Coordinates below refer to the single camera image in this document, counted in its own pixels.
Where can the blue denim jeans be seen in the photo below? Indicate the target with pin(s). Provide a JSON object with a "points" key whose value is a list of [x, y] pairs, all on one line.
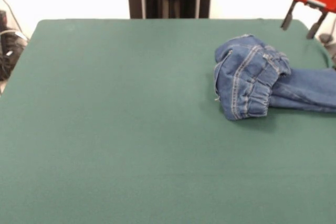
{"points": [[241, 87]]}

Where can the black stand base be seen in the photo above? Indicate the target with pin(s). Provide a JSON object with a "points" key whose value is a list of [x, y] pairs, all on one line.
{"points": [[325, 38], [10, 56]]}

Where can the dark green table cloth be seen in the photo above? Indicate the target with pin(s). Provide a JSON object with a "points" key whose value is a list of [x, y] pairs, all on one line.
{"points": [[105, 142]]}

